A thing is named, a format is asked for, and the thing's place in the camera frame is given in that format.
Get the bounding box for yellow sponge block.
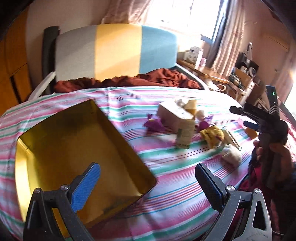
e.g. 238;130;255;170
183;99;197;115

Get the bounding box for wooden side table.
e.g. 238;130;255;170
177;59;229;84

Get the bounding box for cluttered shelf unit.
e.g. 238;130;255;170
228;42;266;106

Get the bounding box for purple snack packet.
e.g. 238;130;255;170
199;115;213;131
144;114;164;132

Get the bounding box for rust brown blanket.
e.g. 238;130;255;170
54;68;202;93

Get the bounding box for orange sponge wedge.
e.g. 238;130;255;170
244;128;258;140

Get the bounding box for black rolled mat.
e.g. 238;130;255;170
42;26;60;95

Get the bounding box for wooden wardrobe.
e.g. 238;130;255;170
1;8;33;114

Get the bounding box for white plastic bag ball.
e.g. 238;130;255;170
195;110;205;121

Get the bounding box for green white slim carton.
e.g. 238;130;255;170
176;119;195;149

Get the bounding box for striped pink curtain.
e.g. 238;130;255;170
206;1;245;76

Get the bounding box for white tea carton box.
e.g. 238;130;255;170
157;101;195;133

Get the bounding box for person's right hand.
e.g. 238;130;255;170
253;141;294;182

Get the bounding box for white product box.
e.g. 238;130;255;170
187;46;203;67

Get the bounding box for tricolour upholstered headboard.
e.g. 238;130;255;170
55;24;178;81

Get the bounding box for white bed frame rail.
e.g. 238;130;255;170
28;71;56;101

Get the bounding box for gold metal tin box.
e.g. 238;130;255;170
15;100;157;227

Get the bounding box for cracker packet green ends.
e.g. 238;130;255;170
222;128;242;151

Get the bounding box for striped bed sheet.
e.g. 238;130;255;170
1;86;254;240

